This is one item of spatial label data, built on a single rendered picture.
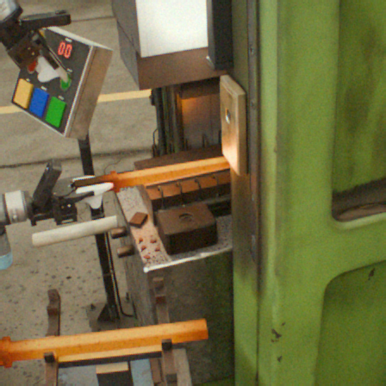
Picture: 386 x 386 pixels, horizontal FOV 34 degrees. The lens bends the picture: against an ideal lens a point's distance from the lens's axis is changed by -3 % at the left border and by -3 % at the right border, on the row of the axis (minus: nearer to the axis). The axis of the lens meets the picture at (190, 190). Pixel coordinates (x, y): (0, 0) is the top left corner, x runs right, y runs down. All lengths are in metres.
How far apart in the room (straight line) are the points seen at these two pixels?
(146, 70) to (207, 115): 0.43
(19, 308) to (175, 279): 1.39
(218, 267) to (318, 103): 0.58
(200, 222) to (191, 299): 0.20
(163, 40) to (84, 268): 1.76
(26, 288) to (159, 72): 1.68
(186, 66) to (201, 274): 0.47
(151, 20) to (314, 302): 0.64
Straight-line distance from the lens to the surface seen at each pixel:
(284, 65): 1.01
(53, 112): 1.95
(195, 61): 1.40
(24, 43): 1.51
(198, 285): 1.53
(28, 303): 2.81
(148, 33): 1.29
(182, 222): 1.47
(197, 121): 1.77
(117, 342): 1.18
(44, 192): 1.52
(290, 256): 1.21
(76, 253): 3.00
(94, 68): 1.89
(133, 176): 1.57
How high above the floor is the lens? 1.87
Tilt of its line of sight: 34 degrees down
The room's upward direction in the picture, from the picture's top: 4 degrees counter-clockwise
